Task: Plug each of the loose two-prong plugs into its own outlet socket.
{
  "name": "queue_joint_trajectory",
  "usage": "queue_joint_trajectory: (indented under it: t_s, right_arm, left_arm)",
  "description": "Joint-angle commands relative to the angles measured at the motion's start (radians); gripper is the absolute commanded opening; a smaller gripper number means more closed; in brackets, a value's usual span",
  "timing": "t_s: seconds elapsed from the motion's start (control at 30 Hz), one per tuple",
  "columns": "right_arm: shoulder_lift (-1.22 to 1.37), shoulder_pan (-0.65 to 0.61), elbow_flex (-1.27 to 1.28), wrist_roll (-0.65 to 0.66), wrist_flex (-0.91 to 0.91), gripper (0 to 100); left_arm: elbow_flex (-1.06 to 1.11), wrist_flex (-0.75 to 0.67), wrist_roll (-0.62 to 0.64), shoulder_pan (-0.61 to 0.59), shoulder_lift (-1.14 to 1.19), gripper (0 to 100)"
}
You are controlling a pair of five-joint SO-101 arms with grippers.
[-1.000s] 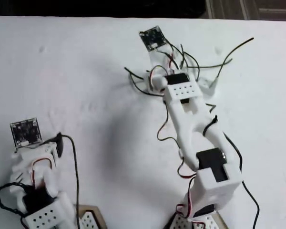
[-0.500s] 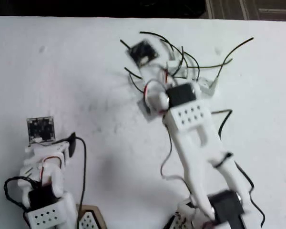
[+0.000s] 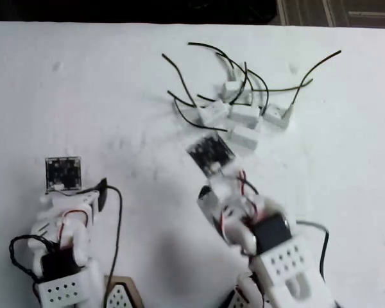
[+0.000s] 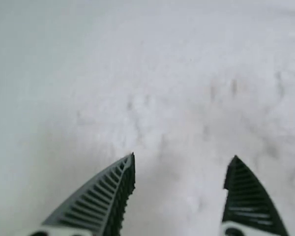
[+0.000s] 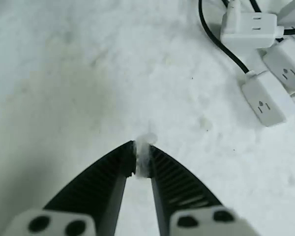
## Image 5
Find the small white plug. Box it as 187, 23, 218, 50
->
134, 132, 158, 179

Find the white three-hole outlet socket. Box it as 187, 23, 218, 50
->
262, 38, 295, 96
240, 69, 295, 128

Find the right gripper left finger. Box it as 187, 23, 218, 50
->
0, 140, 138, 236

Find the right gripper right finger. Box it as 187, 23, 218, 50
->
148, 144, 262, 236

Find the white two-slot outlet socket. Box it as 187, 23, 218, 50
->
220, 11, 285, 50

